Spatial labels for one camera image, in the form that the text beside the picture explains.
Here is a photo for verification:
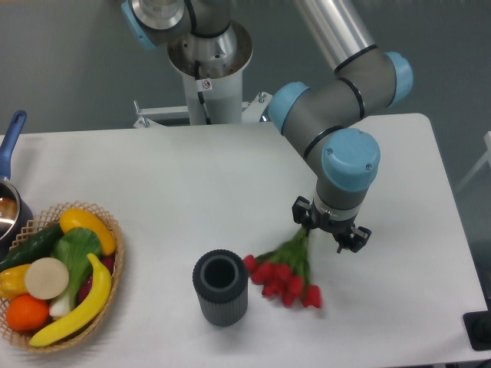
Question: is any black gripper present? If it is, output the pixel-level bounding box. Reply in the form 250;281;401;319
292;195;372;254

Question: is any red tulip bouquet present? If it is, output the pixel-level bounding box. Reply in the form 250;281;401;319
242;228;323;309

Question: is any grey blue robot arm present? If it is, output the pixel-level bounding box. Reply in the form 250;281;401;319
121;1;414;252

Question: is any dark grey ribbed vase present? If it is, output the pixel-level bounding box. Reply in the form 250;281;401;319
192;249;249;327

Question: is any black device at edge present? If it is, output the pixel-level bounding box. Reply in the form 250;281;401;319
463;310;490;351

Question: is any dark red vegetable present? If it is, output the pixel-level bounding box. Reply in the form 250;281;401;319
76;255;115;306

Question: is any yellow banana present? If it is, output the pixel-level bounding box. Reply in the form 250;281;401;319
29;253;112;347

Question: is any green bok choy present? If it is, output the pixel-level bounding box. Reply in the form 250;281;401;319
49;227;101;320

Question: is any woven wicker basket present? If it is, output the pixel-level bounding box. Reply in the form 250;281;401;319
1;201;124;353

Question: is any beige round disc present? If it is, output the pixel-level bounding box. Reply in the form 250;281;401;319
24;258;69;300

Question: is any green cucumber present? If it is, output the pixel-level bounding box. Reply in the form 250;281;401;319
1;223;64;271

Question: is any orange fruit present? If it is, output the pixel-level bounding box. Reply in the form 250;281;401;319
5;294;49;332

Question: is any yellow bell pepper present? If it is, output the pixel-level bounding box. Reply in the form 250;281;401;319
1;264;31;301

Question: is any white frame at right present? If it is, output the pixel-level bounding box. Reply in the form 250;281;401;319
454;130;491;192

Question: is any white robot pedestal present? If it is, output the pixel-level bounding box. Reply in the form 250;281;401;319
133;21;272;128

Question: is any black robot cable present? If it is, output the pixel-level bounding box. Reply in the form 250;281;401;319
193;61;213;126

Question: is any blue handled saucepan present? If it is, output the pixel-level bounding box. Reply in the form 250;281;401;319
1;110;33;259

